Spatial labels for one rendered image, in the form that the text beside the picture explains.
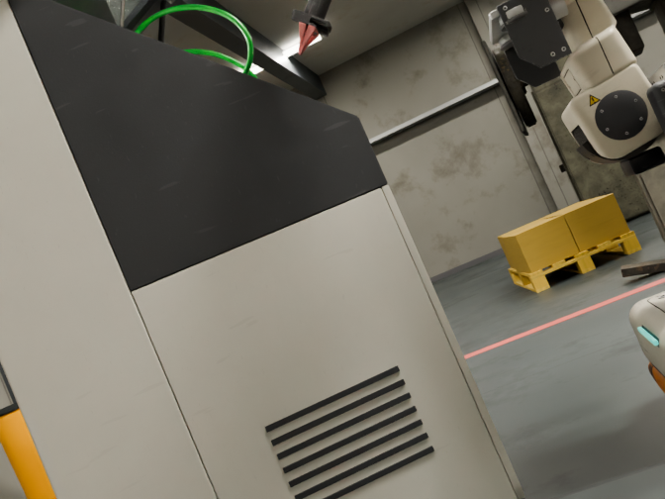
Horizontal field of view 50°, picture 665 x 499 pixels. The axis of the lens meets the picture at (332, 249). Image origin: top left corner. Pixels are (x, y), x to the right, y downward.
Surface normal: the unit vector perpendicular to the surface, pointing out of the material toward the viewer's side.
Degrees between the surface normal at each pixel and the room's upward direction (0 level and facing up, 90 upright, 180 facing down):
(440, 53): 90
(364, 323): 90
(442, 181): 90
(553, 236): 90
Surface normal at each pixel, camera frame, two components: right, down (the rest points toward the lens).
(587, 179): -0.29, 0.13
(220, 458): 0.12, -0.10
